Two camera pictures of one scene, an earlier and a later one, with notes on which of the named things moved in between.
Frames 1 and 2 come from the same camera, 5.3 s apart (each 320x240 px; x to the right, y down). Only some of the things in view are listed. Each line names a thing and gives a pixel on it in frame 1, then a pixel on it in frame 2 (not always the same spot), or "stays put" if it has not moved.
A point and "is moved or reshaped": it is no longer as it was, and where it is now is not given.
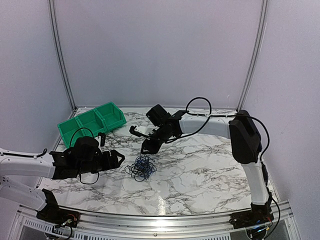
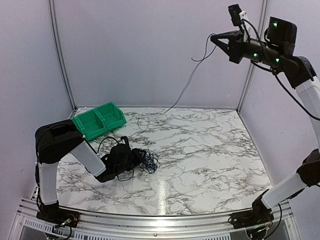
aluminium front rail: [26, 225] stays put
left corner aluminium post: [52, 7] stays put
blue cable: [143, 168] is moved or reshaped
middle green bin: [92, 121] stays put
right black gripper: [146, 145] → [234, 48]
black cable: [142, 169] is moved or reshaped
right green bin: [111, 115] stays put
